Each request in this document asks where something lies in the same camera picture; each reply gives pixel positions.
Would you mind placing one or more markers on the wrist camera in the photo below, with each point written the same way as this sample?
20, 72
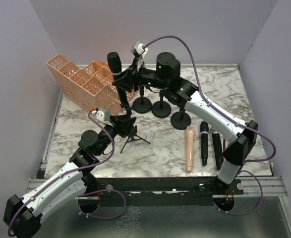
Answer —
139, 51
101, 114

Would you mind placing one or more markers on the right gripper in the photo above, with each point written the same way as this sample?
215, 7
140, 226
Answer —
133, 78

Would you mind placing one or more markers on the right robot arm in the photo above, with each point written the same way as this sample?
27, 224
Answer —
188, 97

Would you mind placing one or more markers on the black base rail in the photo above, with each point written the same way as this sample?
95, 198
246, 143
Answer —
160, 191

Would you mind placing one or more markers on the black round-base stand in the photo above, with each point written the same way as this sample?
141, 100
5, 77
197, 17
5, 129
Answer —
180, 120
160, 108
142, 105

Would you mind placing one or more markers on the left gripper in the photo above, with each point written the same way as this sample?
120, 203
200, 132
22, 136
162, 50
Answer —
120, 125

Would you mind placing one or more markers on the peach plastic desk organizer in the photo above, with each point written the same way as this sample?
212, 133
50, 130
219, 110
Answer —
88, 88

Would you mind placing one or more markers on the beige microphone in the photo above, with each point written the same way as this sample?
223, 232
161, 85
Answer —
190, 133

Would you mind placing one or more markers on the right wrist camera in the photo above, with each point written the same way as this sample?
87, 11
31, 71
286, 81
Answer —
139, 51

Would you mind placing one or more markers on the black microphone silver grille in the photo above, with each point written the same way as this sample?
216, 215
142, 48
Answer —
218, 150

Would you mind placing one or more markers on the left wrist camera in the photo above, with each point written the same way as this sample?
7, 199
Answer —
101, 114

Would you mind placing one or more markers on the black tripod mic stand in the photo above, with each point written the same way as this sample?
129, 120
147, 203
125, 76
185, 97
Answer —
134, 136

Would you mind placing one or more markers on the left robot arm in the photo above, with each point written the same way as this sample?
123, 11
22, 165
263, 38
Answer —
24, 215

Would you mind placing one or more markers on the black slim microphone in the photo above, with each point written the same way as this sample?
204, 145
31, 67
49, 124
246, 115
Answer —
204, 129

